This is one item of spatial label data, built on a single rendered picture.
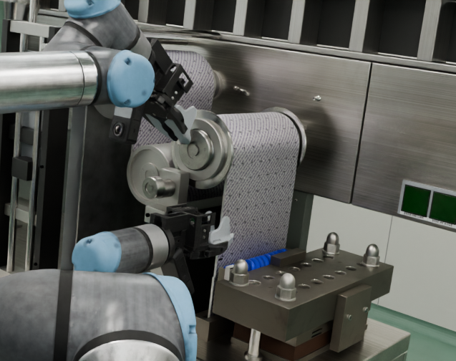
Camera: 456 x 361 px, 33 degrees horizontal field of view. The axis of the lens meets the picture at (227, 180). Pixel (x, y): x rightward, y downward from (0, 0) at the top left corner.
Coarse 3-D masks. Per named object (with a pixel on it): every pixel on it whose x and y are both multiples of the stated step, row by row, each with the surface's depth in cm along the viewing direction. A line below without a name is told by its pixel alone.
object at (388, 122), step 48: (192, 48) 185; (240, 48) 177; (240, 96) 178; (288, 96) 170; (336, 96) 163; (384, 96) 156; (432, 96) 150; (336, 144) 164; (384, 144) 157; (432, 144) 151; (336, 192) 165; (384, 192) 158
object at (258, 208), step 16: (272, 176) 154; (288, 176) 159; (224, 192) 143; (240, 192) 146; (256, 192) 151; (272, 192) 155; (288, 192) 160; (224, 208) 144; (240, 208) 148; (256, 208) 152; (272, 208) 157; (288, 208) 162; (240, 224) 149; (256, 224) 153; (272, 224) 158; (240, 240) 150; (256, 240) 155; (272, 240) 159; (224, 256) 147; (240, 256) 151
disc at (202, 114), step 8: (200, 112) 144; (208, 112) 142; (208, 120) 143; (216, 120) 141; (224, 128) 141; (224, 136) 141; (224, 144) 141; (232, 144) 140; (232, 152) 140; (224, 160) 141; (232, 160) 141; (176, 168) 148; (224, 168) 141; (216, 176) 143; (224, 176) 142; (192, 184) 146; (200, 184) 145; (208, 184) 144; (216, 184) 143
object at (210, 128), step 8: (200, 120) 142; (192, 128) 144; (200, 128) 143; (208, 128) 141; (216, 128) 141; (216, 136) 141; (176, 144) 147; (216, 144) 141; (176, 152) 147; (216, 152) 141; (224, 152) 141; (176, 160) 147; (216, 160) 141; (184, 168) 146; (208, 168) 142; (216, 168) 141; (192, 176) 145; (200, 176) 144; (208, 176) 143
